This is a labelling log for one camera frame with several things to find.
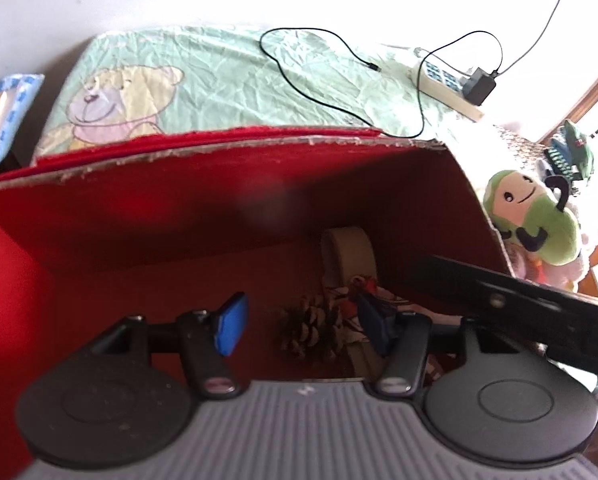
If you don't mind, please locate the green hair comb toy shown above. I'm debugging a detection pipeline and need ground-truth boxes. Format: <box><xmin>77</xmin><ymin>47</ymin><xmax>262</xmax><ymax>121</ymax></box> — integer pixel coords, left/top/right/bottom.
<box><xmin>544</xmin><ymin>119</ymin><xmax>594</xmax><ymax>184</ymax></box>

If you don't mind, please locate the beige tape roll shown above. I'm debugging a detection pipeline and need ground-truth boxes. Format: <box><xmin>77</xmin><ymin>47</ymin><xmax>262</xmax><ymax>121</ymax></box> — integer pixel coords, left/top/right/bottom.
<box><xmin>321</xmin><ymin>226</ymin><xmax>377</xmax><ymax>288</ymax></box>

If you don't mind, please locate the white power strip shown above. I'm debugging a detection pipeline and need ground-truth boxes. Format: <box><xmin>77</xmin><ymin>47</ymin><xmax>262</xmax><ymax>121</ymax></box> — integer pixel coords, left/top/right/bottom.
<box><xmin>411</xmin><ymin>60</ymin><xmax>484</xmax><ymax>122</ymax></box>

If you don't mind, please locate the pink plush toy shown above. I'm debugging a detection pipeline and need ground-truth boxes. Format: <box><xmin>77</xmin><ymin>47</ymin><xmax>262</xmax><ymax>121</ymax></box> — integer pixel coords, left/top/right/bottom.
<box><xmin>504</xmin><ymin>242</ymin><xmax>590</xmax><ymax>292</ymax></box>

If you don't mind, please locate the red patterned cloth item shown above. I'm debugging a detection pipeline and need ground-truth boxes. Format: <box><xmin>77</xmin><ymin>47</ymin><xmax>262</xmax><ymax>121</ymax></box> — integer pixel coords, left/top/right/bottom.
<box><xmin>327</xmin><ymin>275</ymin><xmax>461</xmax><ymax>380</ymax></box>

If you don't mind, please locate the black charging cable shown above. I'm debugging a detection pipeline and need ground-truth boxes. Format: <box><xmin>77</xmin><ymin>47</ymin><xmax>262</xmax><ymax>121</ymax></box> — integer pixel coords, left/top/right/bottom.
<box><xmin>257</xmin><ymin>27</ymin><xmax>504</xmax><ymax>139</ymax></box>

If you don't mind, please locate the green avocado plush toy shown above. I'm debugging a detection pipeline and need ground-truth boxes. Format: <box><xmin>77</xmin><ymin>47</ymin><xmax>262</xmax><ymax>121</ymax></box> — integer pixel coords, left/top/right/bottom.
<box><xmin>484</xmin><ymin>170</ymin><xmax>581</xmax><ymax>266</ymax></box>

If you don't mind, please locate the green teddy bear bedsheet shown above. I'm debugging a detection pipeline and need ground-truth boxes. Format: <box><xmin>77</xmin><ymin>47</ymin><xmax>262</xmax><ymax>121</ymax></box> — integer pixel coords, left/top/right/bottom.
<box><xmin>34</xmin><ymin>27</ymin><xmax>472</xmax><ymax>158</ymax></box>

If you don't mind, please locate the brown pine cone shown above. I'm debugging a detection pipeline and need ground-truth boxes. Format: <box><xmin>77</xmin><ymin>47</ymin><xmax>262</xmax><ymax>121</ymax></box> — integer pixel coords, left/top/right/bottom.
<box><xmin>279</xmin><ymin>296</ymin><xmax>343</xmax><ymax>361</ymax></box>

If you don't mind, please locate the blue checkered towel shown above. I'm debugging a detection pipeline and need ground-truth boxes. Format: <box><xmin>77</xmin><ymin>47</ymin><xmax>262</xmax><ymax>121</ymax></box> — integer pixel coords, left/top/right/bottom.
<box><xmin>0</xmin><ymin>74</ymin><xmax>45</xmax><ymax>163</ymax></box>

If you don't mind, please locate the black power adapter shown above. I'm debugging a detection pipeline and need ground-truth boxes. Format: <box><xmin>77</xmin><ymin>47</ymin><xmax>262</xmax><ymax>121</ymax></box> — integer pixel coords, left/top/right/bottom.
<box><xmin>462</xmin><ymin>67</ymin><xmax>499</xmax><ymax>106</ymax></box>

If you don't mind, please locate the large red cardboard box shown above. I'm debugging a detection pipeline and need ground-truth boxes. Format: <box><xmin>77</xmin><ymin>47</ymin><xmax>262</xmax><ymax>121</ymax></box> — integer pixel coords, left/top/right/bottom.
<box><xmin>0</xmin><ymin>127</ymin><xmax>510</xmax><ymax>479</ymax></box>

